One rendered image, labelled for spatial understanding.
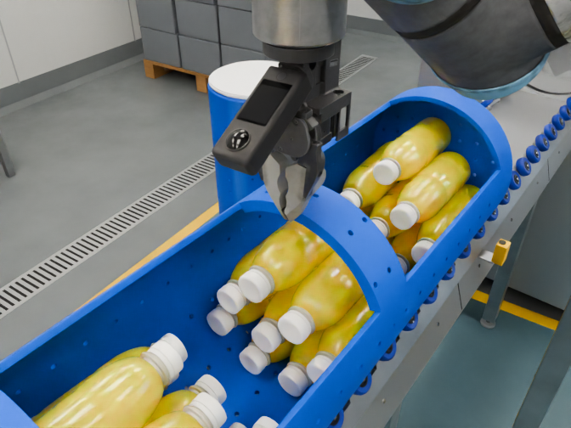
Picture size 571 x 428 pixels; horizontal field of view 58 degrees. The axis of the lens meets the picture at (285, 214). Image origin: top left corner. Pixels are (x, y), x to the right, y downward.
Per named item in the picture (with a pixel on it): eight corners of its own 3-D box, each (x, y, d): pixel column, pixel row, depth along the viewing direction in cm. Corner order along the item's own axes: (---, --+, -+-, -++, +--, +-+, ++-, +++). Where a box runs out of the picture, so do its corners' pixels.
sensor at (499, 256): (505, 259, 105) (511, 240, 102) (500, 267, 103) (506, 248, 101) (469, 244, 109) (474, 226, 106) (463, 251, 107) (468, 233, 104)
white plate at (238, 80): (233, 104, 134) (233, 108, 134) (324, 83, 144) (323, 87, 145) (194, 70, 153) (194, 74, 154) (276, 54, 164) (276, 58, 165)
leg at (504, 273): (497, 322, 210) (542, 194, 174) (492, 330, 207) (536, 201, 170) (483, 316, 213) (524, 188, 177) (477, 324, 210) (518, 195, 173)
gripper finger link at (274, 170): (311, 202, 65) (313, 136, 60) (282, 224, 61) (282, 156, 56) (291, 194, 67) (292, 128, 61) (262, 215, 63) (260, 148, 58)
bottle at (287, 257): (321, 183, 75) (234, 250, 63) (363, 202, 72) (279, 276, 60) (318, 222, 79) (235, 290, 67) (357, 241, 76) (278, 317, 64)
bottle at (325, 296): (395, 233, 71) (317, 312, 59) (396, 273, 75) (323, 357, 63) (351, 221, 75) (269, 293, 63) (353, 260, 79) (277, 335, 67)
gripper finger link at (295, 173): (332, 211, 64) (336, 143, 58) (304, 234, 60) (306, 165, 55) (311, 202, 65) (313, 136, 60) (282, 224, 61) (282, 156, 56)
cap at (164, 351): (166, 356, 51) (178, 344, 53) (142, 344, 54) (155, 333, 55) (178, 384, 53) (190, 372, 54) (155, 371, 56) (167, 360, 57)
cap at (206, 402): (209, 435, 54) (221, 422, 55) (222, 428, 51) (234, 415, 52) (184, 406, 54) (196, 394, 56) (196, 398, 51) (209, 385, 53)
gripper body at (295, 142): (350, 140, 59) (358, 33, 52) (306, 171, 54) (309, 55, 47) (296, 122, 63) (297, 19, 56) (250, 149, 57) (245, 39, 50)
